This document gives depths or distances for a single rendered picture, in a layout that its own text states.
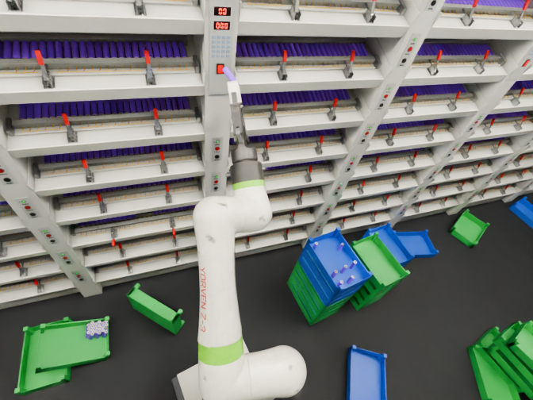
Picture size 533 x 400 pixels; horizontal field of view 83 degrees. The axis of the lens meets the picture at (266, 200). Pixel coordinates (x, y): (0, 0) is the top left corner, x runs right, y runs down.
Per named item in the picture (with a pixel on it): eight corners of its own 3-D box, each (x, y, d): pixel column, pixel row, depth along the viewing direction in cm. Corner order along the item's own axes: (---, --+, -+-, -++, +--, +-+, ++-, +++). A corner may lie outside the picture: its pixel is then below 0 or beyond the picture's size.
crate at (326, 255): (366, 280, 156) (373, 274, 150) (335, 295, 148) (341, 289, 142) (334, 234, 171) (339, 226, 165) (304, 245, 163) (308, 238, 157)
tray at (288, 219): (312, 223, 197) (321, 216, 184) (220, 241, 178) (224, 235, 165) (304, 194, 203) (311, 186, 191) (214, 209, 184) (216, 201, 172)
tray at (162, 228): (205, 225, 160) (205, 220, 151) (74, 249, 141) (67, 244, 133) (197, 191, 166) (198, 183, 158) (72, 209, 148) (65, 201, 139)
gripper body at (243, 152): (229, 163, 83) (224, 129, 84) (235, 167, 91) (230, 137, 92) (256, 158, 83) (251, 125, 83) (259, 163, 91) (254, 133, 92)
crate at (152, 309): (176, 335, 170) (185, 322, 175) (173, 324, 155) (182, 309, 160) (133, 308, 176) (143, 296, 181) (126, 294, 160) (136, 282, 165)
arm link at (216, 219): (225, 321, 87) (251, 333, 79) (189, 336, 79) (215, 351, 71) (220, 194, 85) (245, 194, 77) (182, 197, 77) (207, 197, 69)
